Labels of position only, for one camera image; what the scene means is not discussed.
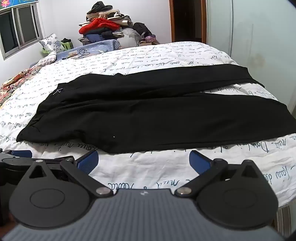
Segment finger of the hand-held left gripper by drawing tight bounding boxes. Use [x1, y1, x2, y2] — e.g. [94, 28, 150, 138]
[0, 149, 33, 163]

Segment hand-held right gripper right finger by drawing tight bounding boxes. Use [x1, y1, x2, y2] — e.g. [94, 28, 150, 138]
[174, 150, 263, 198]

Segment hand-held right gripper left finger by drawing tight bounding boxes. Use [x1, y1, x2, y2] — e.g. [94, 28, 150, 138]
[28, 149, 114, 198]

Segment black pants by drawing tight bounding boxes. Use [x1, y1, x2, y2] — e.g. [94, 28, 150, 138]
[16, 64, 296, 154]

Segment red floral blanket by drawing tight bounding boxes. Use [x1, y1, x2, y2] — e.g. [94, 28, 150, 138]
[0, 68, 38, 109]

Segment white script-print bed sheet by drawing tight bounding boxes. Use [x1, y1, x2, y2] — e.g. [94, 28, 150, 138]
[0, 42, 296, 235]

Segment light blue quilt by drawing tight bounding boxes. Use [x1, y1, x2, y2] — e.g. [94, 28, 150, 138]
[55, 39, 122, 61]

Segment blue floral pillow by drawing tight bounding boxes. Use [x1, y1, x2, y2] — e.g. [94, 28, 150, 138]
[38, 33, 65, 53]

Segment green plastic stool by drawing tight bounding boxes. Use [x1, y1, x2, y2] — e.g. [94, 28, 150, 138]
[42, 38, 75, 56]

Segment sliding glass window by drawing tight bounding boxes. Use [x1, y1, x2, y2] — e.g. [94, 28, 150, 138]
[0, 2, 44, 61]

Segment clear plastic bag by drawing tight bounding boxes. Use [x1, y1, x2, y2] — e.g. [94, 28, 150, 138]
[121, 28, 142, 46]

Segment pile of folded clothes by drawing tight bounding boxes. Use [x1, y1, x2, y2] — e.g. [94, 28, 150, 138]
[78, 1, 133, 44]

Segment white wardrobe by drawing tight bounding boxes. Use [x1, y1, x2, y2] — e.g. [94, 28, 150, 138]
[206, 0, 296, 112]

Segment black bag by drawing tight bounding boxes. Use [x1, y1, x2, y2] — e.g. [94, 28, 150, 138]
[132, 22, 152, 38]

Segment wooden door frame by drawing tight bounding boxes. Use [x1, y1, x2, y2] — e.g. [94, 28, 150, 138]
[169, 0, 208, 44]

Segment colourful wall poster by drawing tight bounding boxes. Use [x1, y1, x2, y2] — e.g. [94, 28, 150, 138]
[0, 0, 38, 10]

